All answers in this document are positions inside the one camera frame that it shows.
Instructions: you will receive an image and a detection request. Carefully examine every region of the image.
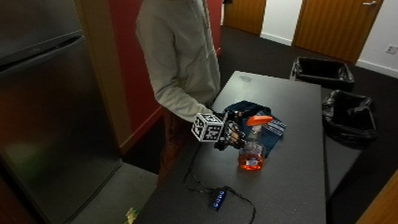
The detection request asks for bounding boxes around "black hub with blue lights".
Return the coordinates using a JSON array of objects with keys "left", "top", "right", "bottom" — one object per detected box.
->
[{"left": 208, "top": 188, "right": 228, "bottom": 212}]

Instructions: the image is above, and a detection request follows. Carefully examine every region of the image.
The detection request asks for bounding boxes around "black lined waste bin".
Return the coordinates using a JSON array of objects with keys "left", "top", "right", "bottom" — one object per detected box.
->
[
  {"left": 320, "top": 89, "right": 379, "bottom": 149},
  {"left": 288, "top": 56, "right": 355, "bottom": 93}
]

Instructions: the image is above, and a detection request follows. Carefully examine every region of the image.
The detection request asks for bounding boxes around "orange spray bottle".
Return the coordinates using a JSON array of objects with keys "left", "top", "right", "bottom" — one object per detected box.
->
[{"left": 236, "top": 115, "right": 274, "bottom": 172}]

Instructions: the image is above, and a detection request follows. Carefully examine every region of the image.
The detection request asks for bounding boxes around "wooden panel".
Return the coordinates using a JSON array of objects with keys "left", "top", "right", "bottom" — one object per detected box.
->
[{"left": 354, "top": 170, "right": 398, "bottom": 224}]

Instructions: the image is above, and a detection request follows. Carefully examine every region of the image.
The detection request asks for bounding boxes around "wooden door with handle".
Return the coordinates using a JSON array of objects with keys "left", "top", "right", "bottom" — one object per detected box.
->
[{"left": 291, "top": 0, "right": 386, "bottom": 65}]

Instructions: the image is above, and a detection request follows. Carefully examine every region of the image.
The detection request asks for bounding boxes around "blue patterned cloth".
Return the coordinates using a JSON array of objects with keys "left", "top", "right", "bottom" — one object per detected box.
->
[{"left": 222, "top": 100, "right": 288, "bottom": 159}]

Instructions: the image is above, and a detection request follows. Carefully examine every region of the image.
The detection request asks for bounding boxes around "the person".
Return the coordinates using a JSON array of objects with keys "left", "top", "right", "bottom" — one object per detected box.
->
[{"left": 134, "top": 0, "right": 222, "bottom": 187}]

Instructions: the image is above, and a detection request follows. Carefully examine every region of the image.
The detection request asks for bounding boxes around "white marker cube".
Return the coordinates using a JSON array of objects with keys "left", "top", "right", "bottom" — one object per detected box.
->
[{"left": 190, "top": 112, "right": 224, "bottom": 143}]

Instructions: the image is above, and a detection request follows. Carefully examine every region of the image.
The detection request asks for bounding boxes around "dark grey refrigerator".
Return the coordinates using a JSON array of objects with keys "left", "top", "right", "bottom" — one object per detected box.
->
[{"left": 0, "top": 0, "right": 123, "bottom": 224}]

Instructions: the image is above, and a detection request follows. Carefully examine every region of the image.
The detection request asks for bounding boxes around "black cable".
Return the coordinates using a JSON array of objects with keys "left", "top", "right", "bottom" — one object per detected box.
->
[
  {"left": 181, "top": 146, "right": 216, "bottom": 198},
  {"left": 222, "top": 186, "right": 256, "bottom": 224}
]

